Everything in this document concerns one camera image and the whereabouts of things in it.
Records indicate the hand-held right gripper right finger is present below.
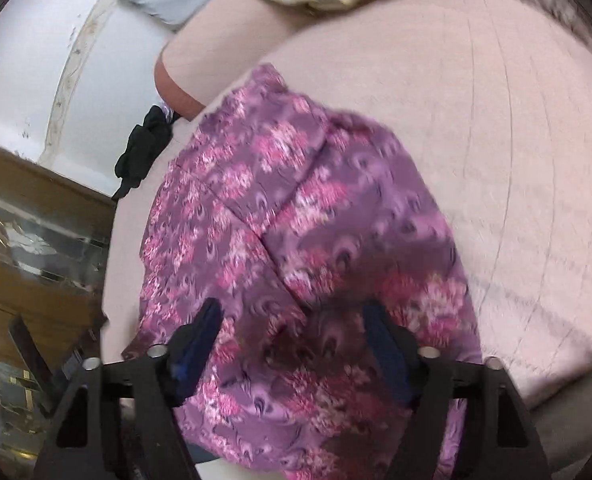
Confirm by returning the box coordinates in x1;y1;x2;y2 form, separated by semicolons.
362;301;556;480

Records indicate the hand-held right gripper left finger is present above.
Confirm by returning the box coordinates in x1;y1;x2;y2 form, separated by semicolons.
33;299;223;480

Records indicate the purple floral garment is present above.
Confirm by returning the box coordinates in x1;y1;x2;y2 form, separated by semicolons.
121;62;484;480

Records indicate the wooden glass-front cabinet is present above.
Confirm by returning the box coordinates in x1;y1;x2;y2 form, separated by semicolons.
0;134;118;463

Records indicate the black cloth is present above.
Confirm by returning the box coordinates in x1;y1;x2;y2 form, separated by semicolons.
111;105;174;202

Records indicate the pink bed blanket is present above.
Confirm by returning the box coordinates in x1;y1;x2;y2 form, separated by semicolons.
98;0;592;411

